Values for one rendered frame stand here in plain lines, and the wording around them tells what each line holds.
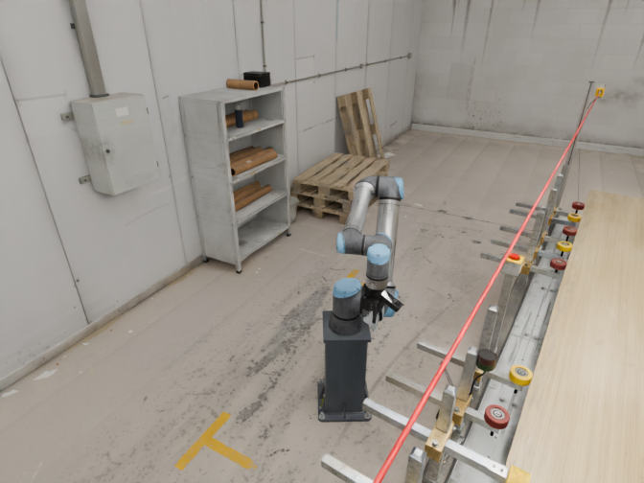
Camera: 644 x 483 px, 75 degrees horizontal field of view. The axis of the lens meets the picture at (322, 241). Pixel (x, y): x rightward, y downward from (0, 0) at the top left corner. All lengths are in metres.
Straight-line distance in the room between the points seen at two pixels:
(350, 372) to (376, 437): 0.41
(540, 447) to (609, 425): 0.28
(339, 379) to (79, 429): 1.54
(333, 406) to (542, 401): 1.29
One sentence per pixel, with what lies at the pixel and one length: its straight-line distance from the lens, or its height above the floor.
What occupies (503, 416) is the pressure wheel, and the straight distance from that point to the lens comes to 1.68.
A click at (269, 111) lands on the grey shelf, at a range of 4.30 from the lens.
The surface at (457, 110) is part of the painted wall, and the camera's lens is 9.23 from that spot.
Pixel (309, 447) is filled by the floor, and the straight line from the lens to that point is 2.61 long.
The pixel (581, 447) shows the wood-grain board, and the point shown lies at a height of 0.90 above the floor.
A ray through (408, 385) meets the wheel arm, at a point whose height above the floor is 0.86.
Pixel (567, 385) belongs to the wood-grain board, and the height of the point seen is 0.90.
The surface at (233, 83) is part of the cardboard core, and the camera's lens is 4.03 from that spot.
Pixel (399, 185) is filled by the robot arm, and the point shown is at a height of 1.34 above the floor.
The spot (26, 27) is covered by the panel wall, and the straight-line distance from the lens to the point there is 3.12.
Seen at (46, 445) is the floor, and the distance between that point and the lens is 3.03.
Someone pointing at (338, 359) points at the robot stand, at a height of 0.45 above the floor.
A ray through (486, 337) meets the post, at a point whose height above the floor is 0.99.
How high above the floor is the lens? 2.11
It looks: 28 degrees down
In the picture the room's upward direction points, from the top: straight up
